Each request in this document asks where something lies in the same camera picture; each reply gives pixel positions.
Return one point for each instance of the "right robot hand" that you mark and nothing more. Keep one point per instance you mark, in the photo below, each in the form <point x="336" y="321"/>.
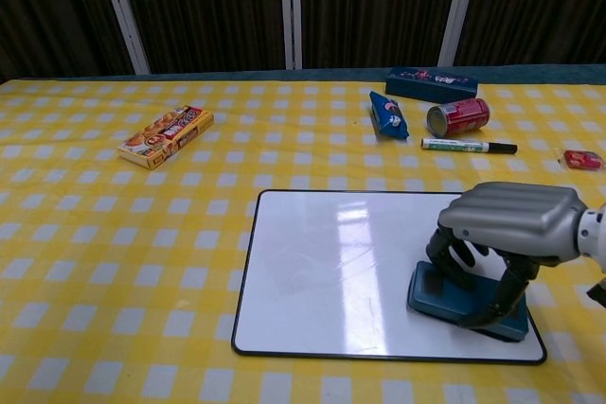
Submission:
<point x="509" y="233"/>

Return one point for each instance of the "blue whiteboard eraser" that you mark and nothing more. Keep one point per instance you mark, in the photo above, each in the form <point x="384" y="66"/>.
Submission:
<point x="440" y="297"/>

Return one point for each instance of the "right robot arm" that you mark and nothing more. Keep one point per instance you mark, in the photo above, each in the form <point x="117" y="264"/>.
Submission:
<point x="594" y="248"/>

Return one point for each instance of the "small white whiteboard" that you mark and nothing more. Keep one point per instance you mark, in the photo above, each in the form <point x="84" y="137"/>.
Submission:
<point x="360" y="271"/>

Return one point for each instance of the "white marker pen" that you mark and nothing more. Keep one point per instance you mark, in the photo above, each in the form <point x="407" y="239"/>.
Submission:
<point x="466" y="145"/>

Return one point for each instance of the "small red candy wrapper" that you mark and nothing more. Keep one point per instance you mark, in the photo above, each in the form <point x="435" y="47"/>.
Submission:
<point x="581" y="158"/>

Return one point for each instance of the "red soda can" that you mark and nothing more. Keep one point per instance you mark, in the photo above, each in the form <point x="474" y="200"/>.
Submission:
<point x="458" y="116"/>

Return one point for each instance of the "blue cookie packet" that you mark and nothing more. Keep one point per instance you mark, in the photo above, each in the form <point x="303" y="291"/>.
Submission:
<point x="389" y="116"/>

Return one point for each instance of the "dark blue pencil case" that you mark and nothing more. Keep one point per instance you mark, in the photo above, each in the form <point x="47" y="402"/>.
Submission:
<point x="431" y="83"/>

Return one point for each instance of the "orange snack box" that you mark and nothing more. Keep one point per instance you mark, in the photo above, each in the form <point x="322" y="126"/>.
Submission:
<point x="165" y="136"/>

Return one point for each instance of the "yellow checkered tablecloth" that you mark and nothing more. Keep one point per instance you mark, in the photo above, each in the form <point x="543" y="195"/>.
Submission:
<point x="142" y="257"/>

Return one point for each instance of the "white partition frame post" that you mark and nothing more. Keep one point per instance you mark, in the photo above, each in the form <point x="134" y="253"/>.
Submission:
<point x="122" y="11"/>
<point x="291" y="9"/>
<point x="453" y="6"/>

